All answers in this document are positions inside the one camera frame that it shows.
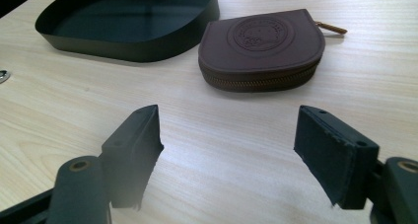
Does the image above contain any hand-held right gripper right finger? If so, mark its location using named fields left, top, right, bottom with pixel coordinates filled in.
left=293, top=105, right=381, bottom=210

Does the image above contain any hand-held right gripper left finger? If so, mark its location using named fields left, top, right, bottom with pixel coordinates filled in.
left=100, top=104, right=165, bottom=211

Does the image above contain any brown zip coin pouch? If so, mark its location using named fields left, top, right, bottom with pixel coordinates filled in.
left=197, top=8, right=348, bottom=94

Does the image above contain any dark green shallow tray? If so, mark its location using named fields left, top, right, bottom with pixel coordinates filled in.
left=35, top=0, right=221, bottom=63

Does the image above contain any small silver metal fitting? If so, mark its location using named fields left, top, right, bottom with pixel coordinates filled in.
left=0, top=69, right=12, bottom=85

